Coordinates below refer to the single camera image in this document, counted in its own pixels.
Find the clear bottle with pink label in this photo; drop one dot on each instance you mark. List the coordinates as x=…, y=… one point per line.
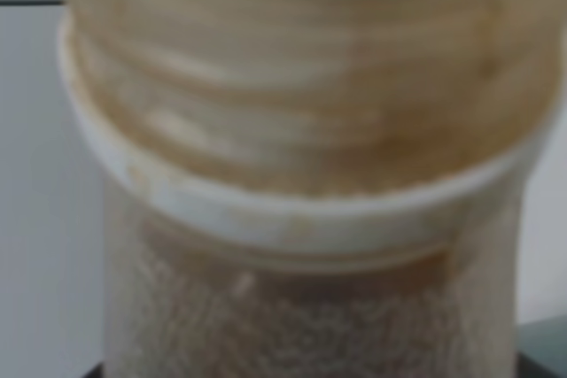
x=312, y=188

